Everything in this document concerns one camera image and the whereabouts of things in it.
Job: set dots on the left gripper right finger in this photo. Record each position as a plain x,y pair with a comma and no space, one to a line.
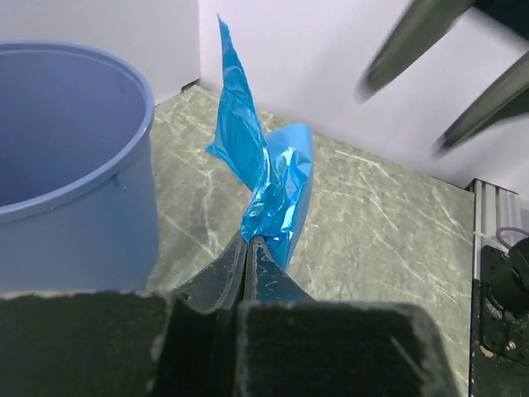
288,344

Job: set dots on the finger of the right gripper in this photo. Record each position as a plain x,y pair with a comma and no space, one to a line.
421,26
505,98

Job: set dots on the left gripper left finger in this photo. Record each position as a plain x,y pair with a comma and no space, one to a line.
177,342

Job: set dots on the blue plastic trash bin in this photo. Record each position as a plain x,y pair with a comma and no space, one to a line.
78,201

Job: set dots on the blue trash bag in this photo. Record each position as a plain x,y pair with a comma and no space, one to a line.
276,167

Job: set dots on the aluminium rail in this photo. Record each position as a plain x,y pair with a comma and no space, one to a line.
496,207

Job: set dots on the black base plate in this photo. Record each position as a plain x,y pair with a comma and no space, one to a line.
498,363

